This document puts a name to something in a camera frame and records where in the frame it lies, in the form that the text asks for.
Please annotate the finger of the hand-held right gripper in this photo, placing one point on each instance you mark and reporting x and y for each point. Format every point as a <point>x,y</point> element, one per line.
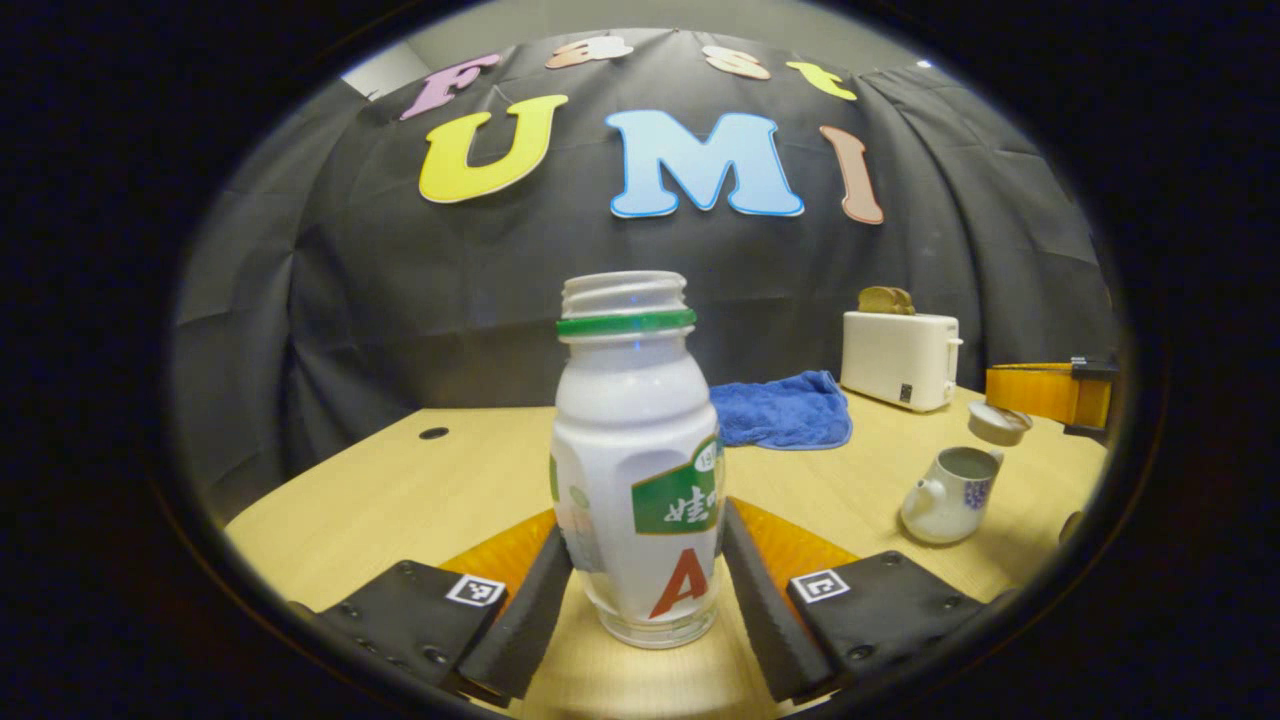
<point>1030,390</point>

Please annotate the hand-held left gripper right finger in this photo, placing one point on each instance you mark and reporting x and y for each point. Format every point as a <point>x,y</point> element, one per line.
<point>765,620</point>

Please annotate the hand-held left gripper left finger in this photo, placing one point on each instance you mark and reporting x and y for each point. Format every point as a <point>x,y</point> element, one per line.
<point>520,630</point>

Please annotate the white blue-print teacup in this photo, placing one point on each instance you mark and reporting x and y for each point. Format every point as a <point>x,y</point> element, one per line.
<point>945,505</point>

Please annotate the white plastic water bottle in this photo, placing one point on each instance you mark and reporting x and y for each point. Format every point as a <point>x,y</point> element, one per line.
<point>625,420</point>

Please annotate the white toaster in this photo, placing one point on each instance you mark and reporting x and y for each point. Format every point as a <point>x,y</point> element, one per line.
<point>895,360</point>

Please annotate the brown bread slice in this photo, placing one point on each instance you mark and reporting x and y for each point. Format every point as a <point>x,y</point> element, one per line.
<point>904,302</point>
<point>874,300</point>

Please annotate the blue towel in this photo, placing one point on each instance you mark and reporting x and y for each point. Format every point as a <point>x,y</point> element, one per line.
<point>780,410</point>

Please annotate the black backdrop cloth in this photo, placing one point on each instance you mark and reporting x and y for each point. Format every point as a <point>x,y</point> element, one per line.
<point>400,300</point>

